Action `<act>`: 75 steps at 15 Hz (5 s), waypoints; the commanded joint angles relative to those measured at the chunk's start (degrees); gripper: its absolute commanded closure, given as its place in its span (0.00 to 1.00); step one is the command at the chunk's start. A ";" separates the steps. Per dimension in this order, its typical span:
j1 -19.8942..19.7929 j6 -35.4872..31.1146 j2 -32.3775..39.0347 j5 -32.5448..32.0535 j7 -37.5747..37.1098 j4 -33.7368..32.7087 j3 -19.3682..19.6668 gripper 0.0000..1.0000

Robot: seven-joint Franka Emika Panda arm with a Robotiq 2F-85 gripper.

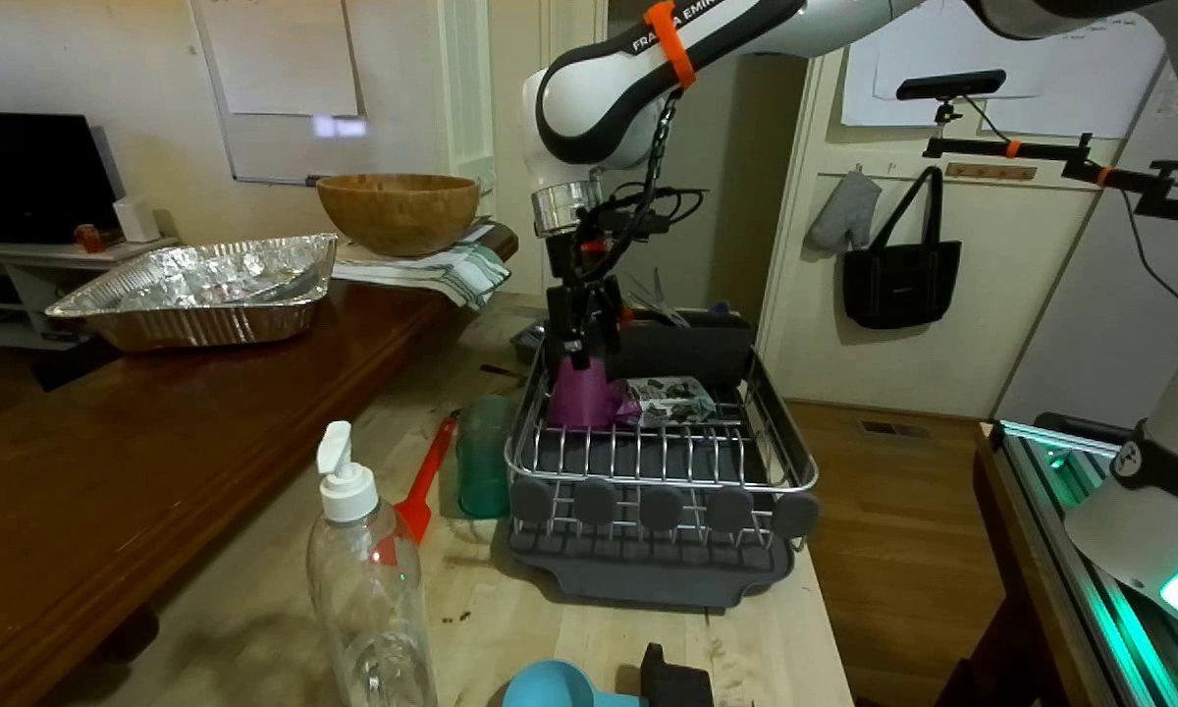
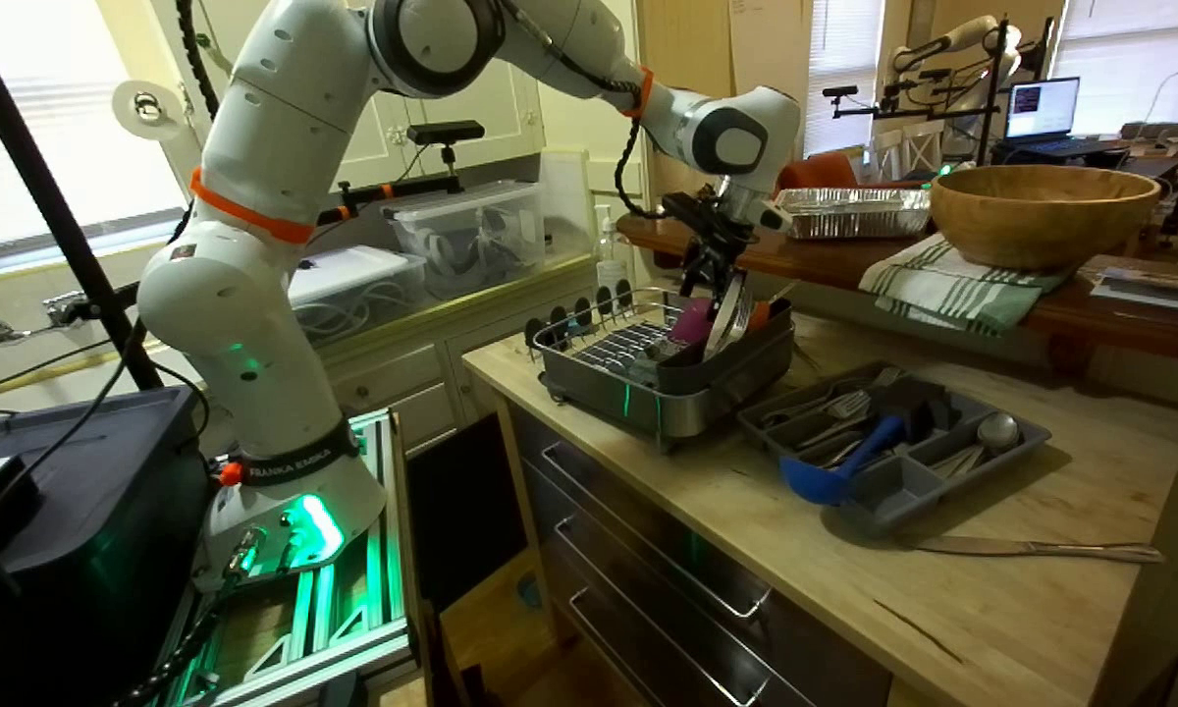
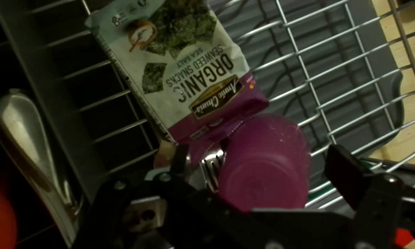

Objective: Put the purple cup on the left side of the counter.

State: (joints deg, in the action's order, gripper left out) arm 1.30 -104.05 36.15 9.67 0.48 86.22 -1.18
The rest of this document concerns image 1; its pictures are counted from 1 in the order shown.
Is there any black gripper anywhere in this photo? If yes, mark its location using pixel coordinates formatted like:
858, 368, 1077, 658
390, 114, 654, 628
543, 222, 626, 372

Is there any purple plastic cup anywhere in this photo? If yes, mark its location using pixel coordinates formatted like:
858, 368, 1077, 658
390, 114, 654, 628
543, 352, 624, 435

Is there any aluminium robot base platform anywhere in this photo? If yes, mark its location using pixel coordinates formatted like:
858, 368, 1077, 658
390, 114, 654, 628
979, 416, 1178, 707

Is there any green plastic cup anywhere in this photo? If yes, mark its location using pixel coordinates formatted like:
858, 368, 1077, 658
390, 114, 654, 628
450, 389, 523, 521

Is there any black utensil caddy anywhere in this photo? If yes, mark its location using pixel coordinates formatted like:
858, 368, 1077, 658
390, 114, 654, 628
539, 298, 756, 383

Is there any organic seaweed snack packet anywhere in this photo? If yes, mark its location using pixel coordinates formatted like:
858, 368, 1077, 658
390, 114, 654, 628
621, 372, 723, 428

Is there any green striped dish towel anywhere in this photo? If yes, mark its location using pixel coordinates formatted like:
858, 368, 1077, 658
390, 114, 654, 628
328, 220, 514, 314

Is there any large wooden bowl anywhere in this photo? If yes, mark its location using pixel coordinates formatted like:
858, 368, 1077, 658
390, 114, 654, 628
314, 174, 485, 259

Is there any grey dish rack drip tray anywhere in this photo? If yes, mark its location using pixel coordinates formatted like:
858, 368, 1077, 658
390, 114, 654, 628
502, 348, 821, 618

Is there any grey oven mitt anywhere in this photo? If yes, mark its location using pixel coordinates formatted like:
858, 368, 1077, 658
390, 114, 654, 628
799, 167, 878, 255

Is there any black tote bag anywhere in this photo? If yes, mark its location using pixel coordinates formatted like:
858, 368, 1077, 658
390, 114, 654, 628
841, 165, 964, 331

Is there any clear bottle with white cap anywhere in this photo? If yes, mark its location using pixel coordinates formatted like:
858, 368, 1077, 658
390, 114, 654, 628
303, 416, 443, 707

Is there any blue measuring scoop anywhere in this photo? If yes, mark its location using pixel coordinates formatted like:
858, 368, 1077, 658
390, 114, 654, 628
499, 656, 645, 707

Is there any small black plastic block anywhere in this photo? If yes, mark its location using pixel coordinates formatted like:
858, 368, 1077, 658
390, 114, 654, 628
634, 639, 723, 707

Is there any aluminium foil baking tray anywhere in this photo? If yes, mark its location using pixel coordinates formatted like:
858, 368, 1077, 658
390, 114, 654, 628
44, 232, 345, 352

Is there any dark wooden table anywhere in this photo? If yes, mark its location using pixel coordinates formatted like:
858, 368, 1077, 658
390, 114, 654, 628
0, 220, 523, 707

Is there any small whiteboard with writing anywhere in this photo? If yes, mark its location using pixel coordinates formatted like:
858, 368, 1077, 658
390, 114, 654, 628
836, 13, 1170, 133

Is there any low grey media shelf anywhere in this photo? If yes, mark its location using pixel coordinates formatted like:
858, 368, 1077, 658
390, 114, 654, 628
0, 236, 160, 348

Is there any black flat screen monitor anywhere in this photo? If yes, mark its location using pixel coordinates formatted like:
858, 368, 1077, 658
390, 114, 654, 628
0, 110, 128, 246

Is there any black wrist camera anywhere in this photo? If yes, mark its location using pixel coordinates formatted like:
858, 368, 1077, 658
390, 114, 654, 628
573, 192, 659, 287

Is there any metal wire dish rack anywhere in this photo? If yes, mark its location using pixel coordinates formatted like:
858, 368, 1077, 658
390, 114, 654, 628
502, 344, 821, 497

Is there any large white wall board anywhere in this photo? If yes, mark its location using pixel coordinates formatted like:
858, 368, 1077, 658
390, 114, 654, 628
192, 0, 496, 188

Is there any black bar shaped camera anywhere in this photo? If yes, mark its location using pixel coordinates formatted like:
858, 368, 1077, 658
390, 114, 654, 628
893, 68, 1014, 106

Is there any black camera mounting bar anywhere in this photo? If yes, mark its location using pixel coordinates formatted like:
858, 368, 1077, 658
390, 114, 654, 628
924, 129, 1178, 222

